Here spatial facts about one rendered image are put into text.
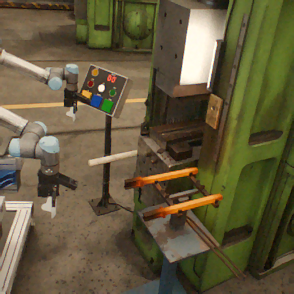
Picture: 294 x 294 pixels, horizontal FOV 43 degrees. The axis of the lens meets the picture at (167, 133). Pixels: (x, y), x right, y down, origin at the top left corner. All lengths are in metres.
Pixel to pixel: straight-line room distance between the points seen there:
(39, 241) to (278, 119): 1.89
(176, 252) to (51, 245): 1.24
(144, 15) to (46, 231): 4.83
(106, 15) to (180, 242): 5.53
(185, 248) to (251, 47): 1.03
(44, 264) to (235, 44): 1.91
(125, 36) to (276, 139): 5.21
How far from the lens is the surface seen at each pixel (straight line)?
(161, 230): 2.01
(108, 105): 2.50
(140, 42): 7.12
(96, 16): 7.00
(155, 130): 2.29
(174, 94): 2.06
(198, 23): 1.93
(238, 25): 1.83
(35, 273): 2.76
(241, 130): 1.91
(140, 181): 1.87
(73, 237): 2.95
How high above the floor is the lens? 2.09
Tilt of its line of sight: 29 degrees down
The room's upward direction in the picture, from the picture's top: 8 degrees clockwise
